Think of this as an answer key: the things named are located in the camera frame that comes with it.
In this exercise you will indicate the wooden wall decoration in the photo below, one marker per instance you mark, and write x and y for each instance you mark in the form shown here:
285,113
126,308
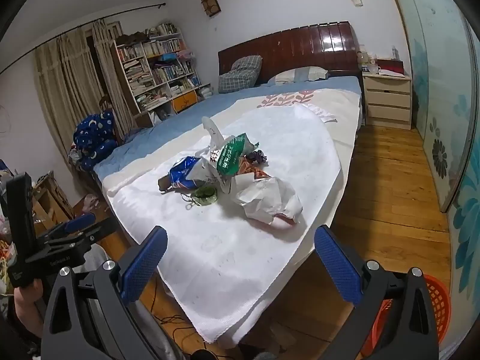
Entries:
210,4

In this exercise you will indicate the wooden chair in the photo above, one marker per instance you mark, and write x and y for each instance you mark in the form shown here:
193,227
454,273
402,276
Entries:
105,103

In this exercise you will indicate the blue star print cloth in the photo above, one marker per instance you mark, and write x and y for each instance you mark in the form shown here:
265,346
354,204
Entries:
93,131

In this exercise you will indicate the blue snack bag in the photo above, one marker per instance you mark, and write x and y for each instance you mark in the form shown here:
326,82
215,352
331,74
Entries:
183,172

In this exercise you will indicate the white plastic bag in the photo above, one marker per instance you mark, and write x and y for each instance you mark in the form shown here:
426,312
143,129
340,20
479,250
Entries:
212,135

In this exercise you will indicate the black curtain rod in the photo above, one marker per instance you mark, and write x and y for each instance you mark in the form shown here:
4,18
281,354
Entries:
112,15

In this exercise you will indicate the crumpled white paper bag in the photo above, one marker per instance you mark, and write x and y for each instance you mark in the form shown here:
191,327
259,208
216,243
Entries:
262,198

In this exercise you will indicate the orange plastic basket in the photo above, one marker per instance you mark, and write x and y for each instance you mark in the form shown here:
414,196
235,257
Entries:
438,307

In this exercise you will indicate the green snack bag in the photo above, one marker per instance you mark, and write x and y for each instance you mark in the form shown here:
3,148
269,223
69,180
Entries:
232,155

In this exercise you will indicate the white bottle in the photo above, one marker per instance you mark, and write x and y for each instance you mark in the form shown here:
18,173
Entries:
393,52

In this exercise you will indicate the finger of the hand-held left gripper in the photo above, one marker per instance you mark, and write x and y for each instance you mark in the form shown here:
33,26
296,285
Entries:
107,227
80,223

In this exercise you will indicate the white mug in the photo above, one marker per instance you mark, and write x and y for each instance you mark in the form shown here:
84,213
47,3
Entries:
373,69

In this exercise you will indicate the white and blue pillow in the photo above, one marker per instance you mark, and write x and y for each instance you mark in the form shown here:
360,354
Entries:
296,75

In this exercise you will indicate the red box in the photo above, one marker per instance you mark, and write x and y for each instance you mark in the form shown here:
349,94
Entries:
392,66

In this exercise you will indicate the grey plaid pillow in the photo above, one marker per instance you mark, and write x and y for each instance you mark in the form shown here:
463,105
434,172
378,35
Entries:
240,75

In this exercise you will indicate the blue bed sheet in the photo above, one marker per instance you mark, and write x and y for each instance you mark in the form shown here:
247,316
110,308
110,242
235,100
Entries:
180,127

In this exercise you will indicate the light wooden nightstand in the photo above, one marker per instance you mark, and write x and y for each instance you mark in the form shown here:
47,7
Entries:
388,101

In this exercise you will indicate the rows of books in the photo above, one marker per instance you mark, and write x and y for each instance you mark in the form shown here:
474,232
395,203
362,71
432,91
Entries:
138,71

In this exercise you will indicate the orange storage box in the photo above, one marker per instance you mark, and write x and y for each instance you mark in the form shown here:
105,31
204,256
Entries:
184,101

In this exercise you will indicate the orange snack packet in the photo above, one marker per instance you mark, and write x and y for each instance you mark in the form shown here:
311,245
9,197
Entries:
253,170

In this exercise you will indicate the white bookshelf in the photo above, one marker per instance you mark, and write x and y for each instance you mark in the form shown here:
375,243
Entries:
159,47

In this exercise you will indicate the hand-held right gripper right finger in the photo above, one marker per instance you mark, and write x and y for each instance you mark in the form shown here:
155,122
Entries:
337,266

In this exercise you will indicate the wooden desk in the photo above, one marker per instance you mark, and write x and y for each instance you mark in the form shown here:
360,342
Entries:
52,202

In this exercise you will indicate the clear pouch with moss balls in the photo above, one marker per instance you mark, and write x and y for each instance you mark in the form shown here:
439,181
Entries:
204,195

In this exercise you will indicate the person's left hand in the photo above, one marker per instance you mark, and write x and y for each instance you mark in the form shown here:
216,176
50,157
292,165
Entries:
26,302

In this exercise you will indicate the beige curtain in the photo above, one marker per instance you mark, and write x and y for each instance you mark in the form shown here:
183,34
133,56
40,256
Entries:
63,82
112,82

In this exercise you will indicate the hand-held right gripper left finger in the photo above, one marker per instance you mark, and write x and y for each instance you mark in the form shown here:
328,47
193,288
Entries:
144,266

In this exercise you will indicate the white towel cloth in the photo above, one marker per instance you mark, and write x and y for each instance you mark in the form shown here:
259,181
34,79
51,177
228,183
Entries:
232,240

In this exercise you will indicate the purple wrapper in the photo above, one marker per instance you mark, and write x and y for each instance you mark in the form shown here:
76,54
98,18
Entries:
257,156

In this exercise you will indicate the dark wooden headboard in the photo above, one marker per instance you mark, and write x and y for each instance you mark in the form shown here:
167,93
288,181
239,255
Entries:
300,45

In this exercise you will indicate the flower print wardrobe door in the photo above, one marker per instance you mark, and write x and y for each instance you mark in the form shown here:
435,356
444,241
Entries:
442,101

